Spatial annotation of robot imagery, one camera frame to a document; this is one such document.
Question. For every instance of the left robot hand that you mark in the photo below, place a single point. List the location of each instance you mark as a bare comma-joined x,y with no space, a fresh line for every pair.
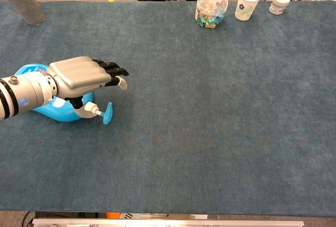
78,74

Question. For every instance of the blue detergent bottle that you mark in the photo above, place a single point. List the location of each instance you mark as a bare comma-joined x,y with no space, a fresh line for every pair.
60,111

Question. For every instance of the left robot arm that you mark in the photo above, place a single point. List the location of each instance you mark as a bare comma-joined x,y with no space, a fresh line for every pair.
23,93

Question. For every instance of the grey cylindrical can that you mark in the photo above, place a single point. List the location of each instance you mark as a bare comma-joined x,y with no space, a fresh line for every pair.
22,1

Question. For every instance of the blue-green table cloth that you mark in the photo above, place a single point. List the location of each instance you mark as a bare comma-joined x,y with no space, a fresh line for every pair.
197,119

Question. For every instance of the orange object under table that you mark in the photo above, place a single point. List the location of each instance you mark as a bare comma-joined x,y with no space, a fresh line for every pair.
113,215

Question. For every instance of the clear jar of colourful clips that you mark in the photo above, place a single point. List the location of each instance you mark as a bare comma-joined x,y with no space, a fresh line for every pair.
211,10

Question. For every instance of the white paper cup flower print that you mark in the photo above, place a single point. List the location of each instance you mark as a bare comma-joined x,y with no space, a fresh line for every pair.
246,3

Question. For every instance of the small white jar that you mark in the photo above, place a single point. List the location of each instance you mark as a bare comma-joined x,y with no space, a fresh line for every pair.
279,3

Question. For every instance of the aluminium profile rail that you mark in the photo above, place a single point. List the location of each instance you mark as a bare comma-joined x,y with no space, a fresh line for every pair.
168,223

